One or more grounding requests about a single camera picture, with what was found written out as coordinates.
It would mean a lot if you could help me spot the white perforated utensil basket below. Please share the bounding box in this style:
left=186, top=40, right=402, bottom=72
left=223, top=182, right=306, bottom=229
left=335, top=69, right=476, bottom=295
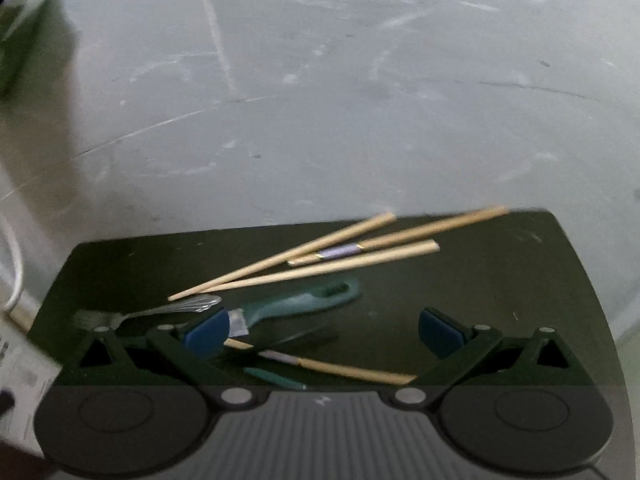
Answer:
left=0, top=310, right=63, bottom=458

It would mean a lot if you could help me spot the steel fork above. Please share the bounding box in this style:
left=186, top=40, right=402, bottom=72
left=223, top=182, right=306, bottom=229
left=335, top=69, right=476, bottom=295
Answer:
left=72, top=294, right=223, bottom=332

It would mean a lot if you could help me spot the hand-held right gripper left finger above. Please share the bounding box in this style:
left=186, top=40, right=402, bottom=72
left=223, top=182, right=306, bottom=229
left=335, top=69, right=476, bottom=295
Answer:
left=65, top=308, right=256, bottom=408

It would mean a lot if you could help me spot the teal handled knife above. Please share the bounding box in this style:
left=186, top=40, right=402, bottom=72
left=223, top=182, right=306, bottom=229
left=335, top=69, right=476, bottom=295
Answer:
left=227, top=280, right=361, bottom=339

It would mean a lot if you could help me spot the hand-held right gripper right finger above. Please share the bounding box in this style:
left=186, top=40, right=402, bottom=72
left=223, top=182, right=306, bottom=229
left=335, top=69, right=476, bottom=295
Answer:
left=387, top=310, right=583, bottom=408

